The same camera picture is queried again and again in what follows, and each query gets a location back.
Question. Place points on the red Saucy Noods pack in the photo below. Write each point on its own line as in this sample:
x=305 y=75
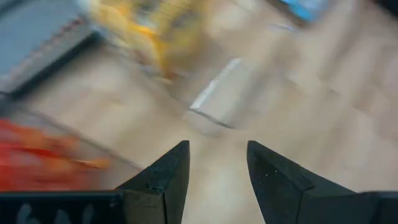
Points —
x=31 y=161

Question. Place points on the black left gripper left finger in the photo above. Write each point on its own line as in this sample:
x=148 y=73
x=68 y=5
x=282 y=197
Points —
x=164 y=186

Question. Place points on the blue Maruchan ramen pack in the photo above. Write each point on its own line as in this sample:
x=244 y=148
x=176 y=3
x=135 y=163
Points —
x=306 y=7

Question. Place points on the black hazard-striped floor mat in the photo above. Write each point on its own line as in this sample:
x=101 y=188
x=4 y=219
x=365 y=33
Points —
x=56 y=62

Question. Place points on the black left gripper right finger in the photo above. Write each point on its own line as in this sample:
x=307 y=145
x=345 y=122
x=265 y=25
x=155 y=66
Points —
x=276 y=193

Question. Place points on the yellow Maruchan ramen pack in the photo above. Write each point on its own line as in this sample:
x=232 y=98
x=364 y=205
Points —
x=140 y=31

